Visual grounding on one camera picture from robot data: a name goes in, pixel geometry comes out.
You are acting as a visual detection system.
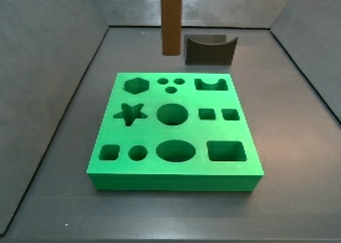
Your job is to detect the green shape-sorter block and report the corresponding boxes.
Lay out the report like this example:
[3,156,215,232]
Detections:
[88,73,264,191]

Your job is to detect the dark grey U-shaped block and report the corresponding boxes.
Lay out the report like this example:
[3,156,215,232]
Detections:
[184,34,239,66]

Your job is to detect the orange-brown long peg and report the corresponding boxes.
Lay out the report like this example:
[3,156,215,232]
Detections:
[162,0,182,56]

